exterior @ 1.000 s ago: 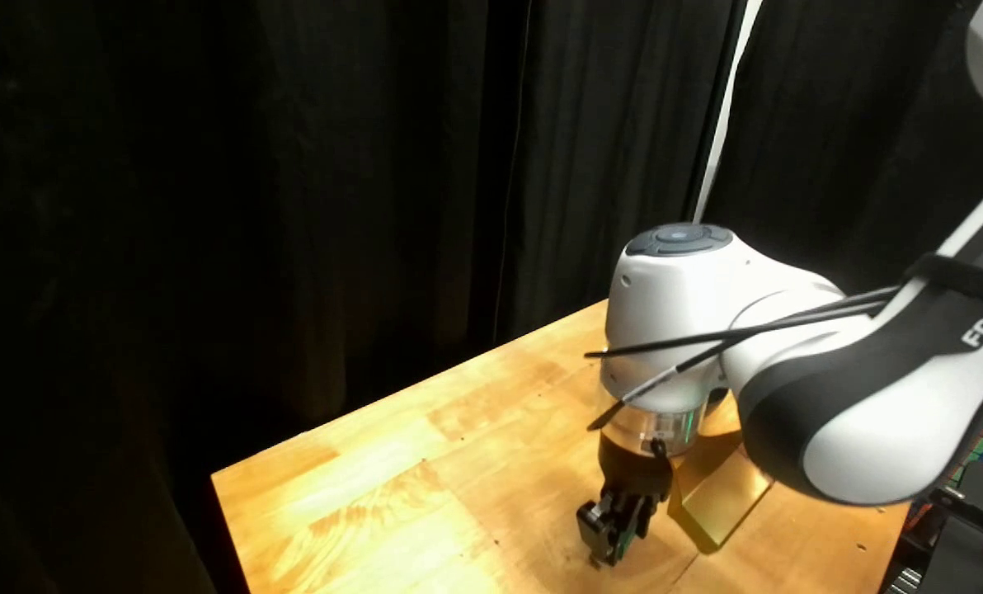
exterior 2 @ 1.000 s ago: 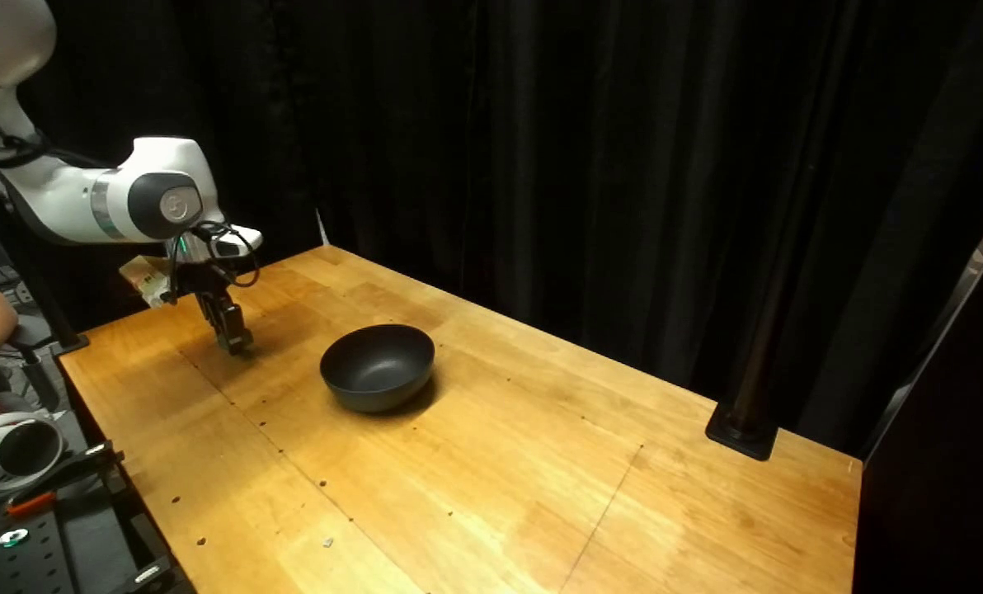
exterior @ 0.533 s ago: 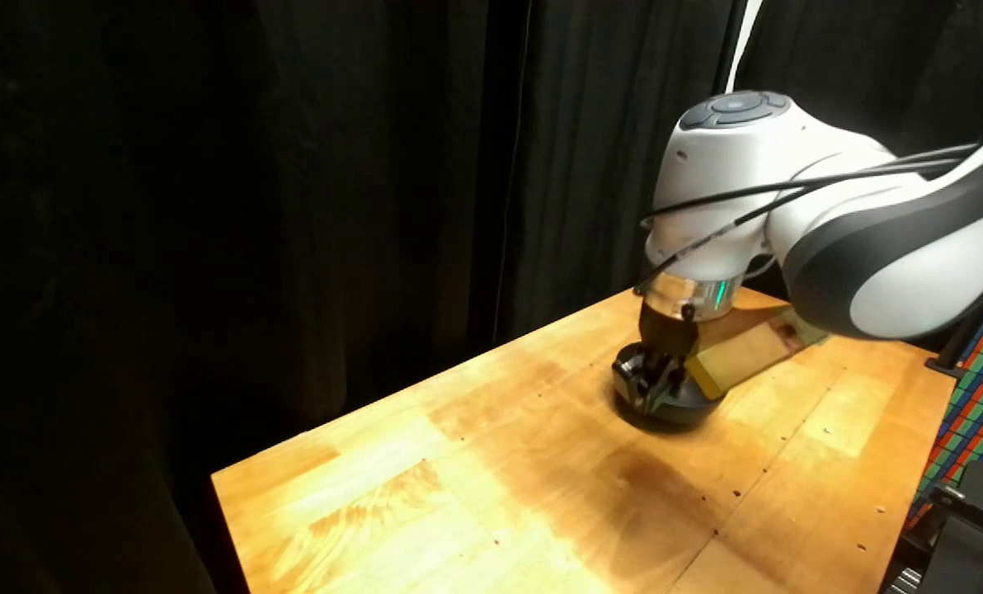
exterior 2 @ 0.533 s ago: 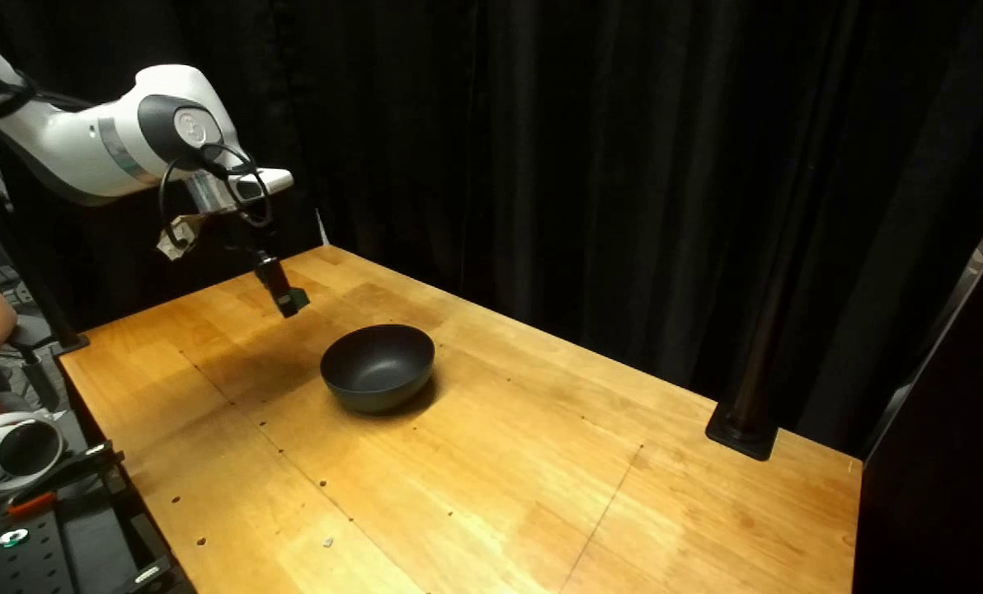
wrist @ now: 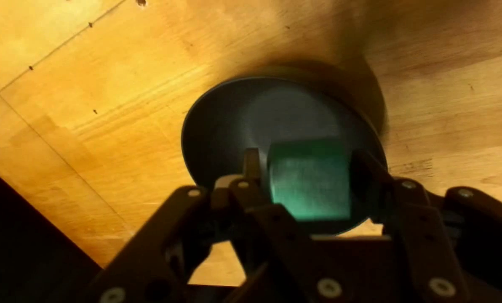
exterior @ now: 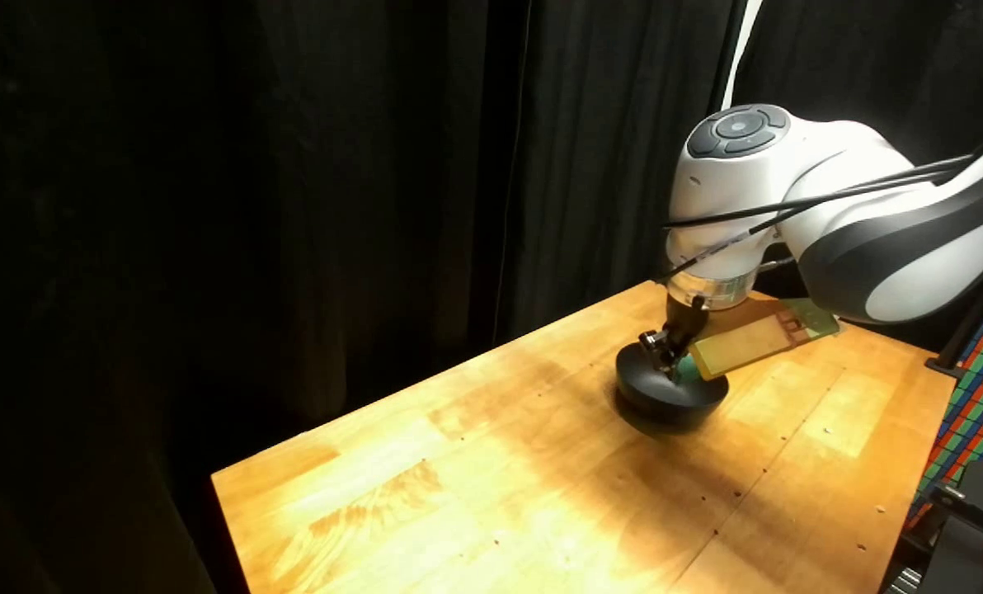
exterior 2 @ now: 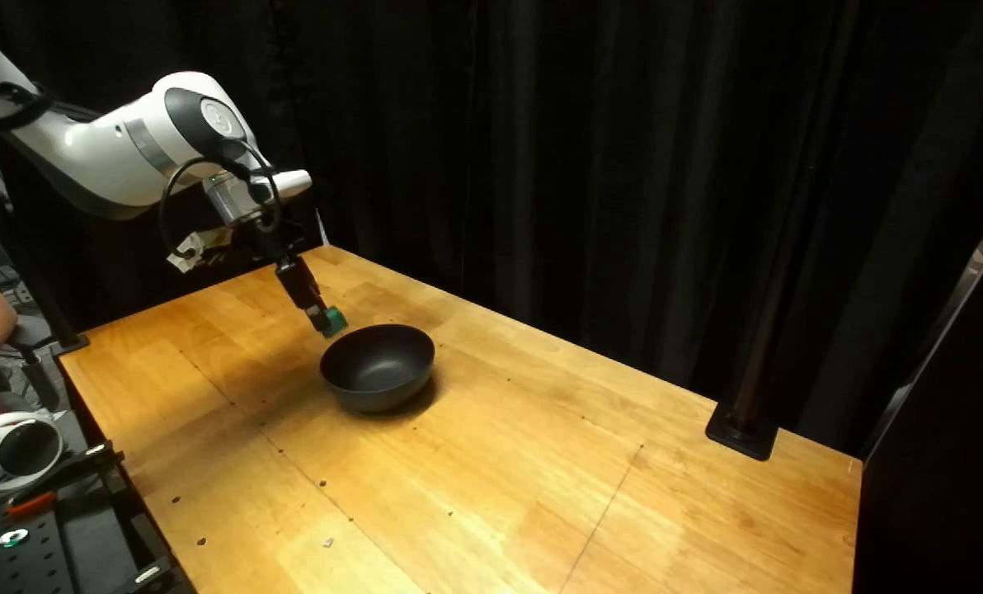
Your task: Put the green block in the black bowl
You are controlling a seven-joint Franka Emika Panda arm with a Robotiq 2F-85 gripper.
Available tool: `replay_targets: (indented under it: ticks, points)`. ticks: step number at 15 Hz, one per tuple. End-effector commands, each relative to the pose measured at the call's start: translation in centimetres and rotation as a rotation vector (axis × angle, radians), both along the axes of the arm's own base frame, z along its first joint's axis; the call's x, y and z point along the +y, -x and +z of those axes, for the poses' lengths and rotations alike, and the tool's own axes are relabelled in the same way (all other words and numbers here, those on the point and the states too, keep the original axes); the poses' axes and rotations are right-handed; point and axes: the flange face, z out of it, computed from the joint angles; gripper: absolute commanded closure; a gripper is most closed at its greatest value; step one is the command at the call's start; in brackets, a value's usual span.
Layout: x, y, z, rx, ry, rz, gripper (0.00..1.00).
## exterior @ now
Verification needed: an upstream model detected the black curtain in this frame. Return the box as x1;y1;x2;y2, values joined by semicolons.
0;0;983;594

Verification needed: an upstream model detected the black device with orange cable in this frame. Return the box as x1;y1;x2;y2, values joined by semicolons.
878;457;983;594

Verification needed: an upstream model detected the colourful checkered board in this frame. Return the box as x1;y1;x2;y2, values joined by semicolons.
918;274;983;506

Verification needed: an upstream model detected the black vertical post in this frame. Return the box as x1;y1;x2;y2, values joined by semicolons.
699;0;750;119

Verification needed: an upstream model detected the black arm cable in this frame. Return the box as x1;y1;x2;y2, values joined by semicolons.
660;147;979;276

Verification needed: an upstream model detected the tan flat wrist board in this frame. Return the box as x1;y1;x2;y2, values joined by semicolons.
686;292;845;382

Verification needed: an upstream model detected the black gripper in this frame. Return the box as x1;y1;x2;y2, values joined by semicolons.
637;288;715;382

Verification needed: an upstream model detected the black slanted support bar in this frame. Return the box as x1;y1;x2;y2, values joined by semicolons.
925;274;983;378

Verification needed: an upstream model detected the black bowl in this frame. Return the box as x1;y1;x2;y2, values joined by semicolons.
615;341;734;435

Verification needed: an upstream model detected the white vertical strip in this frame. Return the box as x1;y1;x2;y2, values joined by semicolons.
719;0;768;112

